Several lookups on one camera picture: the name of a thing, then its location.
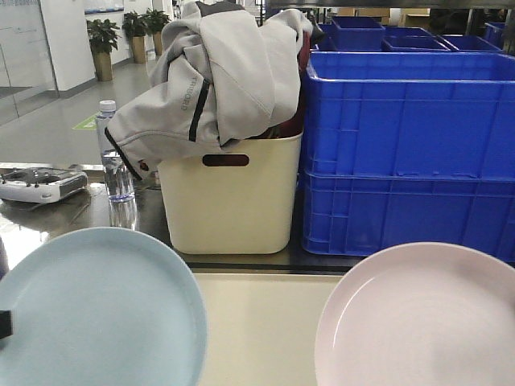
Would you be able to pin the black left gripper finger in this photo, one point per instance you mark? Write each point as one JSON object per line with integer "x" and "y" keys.
{"x": 6, "y": 326}

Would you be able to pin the light blue plate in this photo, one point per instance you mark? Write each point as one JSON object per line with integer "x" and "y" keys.
{"x": 103, "y": 306}

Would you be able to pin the pink plate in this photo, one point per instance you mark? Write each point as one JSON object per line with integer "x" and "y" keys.
{"x": 419, "y": 314}

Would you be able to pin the cream serving tray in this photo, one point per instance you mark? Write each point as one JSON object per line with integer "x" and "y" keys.
{"x": 262, "y": 326}

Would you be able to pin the white controller on table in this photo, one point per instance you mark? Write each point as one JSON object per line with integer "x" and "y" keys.
{"x": 41, "y": 184}

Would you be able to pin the clear water bottle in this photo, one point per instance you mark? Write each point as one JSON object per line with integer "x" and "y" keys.
{"x": 118, "y": 180}

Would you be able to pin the cream plastic basket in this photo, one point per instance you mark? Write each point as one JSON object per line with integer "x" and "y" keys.
{"x": 235, "y": 203}

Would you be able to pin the potted plant gold pot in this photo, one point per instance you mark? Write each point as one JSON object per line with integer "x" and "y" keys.
{"x": 102, "y": 40}

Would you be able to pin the grey jacket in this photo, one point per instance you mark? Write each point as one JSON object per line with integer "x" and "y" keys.
{"x": 221, "y": 79}

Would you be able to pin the large blue crate lower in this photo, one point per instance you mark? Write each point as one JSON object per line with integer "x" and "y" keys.
{"x": 358, "y": 216}

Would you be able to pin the large blue crate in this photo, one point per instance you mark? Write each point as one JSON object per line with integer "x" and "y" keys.
{"x": 358, "y": 216}
{"x": 410, "y": 114}

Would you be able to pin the small blue bin back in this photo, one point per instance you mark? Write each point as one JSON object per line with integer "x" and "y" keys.
{"x": 357, "y": 33}

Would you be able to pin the large blue crate upper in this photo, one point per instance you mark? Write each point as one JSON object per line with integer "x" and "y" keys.
{"x": 410, "y": 114}

